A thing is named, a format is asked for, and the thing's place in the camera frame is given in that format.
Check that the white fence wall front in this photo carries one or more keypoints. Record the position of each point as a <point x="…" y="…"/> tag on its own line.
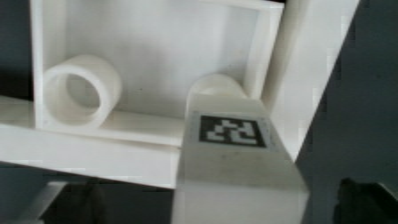
<point x="132" y="162"/>

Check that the white fence wall right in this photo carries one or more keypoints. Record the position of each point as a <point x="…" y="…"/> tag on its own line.
<point x="314" y="31"/>

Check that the white fence wall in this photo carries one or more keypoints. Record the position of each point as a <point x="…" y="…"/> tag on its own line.
<point x="314" y="31"/>
<point x="132" y="162"/>

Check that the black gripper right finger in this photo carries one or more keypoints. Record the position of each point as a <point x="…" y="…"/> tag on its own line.
<point x="367" y="203"/>

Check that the white chair seat part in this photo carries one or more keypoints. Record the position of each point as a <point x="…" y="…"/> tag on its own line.
<point x="131" y="54"/>

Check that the white chair leg with marker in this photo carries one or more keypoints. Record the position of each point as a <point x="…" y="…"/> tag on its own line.
<point x="239" y="185"/>

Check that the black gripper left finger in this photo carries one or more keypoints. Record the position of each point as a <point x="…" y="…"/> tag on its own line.
<point x="74" y="204"/>

